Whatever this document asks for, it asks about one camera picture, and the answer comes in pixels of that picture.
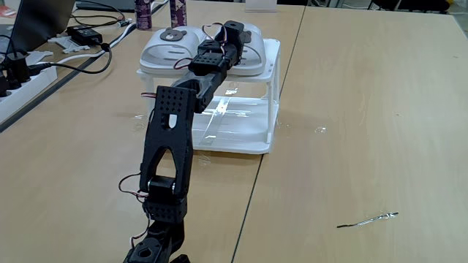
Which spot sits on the white bear slipper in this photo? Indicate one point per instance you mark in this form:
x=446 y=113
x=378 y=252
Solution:
x=256 y=58
x=164 y=55

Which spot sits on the white plastic box shelf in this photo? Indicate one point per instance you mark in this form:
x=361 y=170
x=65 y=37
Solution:
x=237 y=128

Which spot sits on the purple drink can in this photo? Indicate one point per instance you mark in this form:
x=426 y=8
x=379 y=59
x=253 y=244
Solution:
x=178 y=14
x=143 y=14

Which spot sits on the black power adapter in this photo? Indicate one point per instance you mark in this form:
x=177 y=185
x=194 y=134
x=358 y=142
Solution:
x=84 y=35

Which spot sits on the white printed plastic part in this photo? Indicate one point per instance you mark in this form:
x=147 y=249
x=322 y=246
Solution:
x=69 y=44

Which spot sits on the black chair base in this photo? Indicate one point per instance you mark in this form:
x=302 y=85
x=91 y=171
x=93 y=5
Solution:
x=409 y=4

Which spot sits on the black laptop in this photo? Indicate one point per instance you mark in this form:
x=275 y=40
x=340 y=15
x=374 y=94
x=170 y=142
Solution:
x=40 y=22

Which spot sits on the white power strip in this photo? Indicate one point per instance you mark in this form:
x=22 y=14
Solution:
x=25 y=91

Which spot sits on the black plug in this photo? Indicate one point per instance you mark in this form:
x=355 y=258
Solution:
x=16 y=69

